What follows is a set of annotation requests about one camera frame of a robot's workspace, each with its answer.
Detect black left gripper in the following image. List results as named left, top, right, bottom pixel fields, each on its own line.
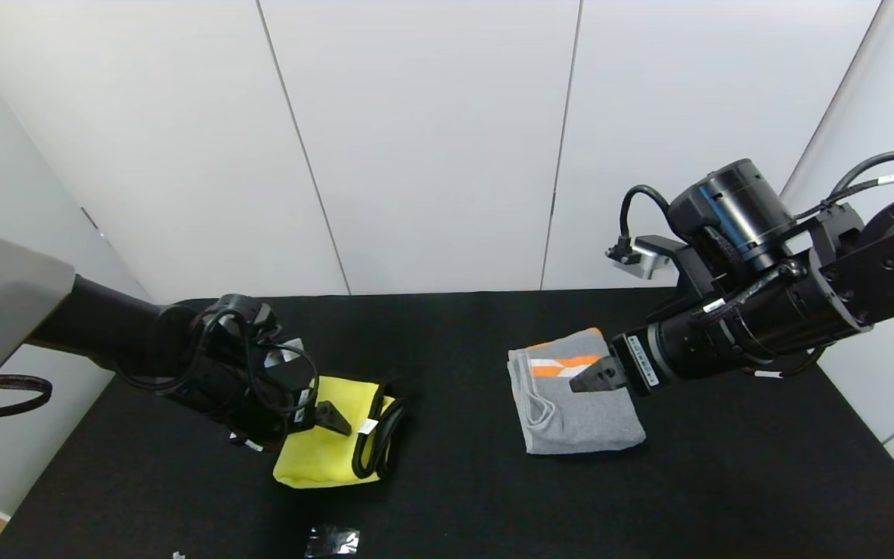
left=262, top=351, right=352, bottom=436

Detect shiny silver foil piece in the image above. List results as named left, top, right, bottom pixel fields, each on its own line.
left=307, top=526, right=361, bottom=557

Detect yellow microfibre towel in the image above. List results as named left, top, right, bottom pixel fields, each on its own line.
left=272, top=375, right=410, bottom=490

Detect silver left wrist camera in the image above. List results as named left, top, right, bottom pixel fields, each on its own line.
left=264, top=337, right=306, bottom=370

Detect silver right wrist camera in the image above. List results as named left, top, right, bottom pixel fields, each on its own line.
left=605, top=235, right=674, bottom=281

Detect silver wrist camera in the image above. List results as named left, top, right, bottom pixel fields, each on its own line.
left=605, top=235, right=674, bottom=281
left=264, top=337, right=306, bottom=370

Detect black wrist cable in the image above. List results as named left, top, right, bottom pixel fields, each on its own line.
left=618, top=150, right=894, bottom=257
left=113, top=307, right=322, bottom=455

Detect grey towel with orange marks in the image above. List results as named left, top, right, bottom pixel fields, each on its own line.
left=508, top=328, right=647, bottom=456

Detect black left shoulder cable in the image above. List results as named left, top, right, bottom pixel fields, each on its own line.
left=0, top=374, right=54, bottom=423

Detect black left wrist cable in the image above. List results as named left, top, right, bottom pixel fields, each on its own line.
left=113, top=307, right=322, bottom=455

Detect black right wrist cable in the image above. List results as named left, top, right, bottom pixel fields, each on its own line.
left=618, top=150, right=894, bottom=257

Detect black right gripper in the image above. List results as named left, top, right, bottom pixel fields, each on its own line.
left=569, top=307, right=743, bottom=398

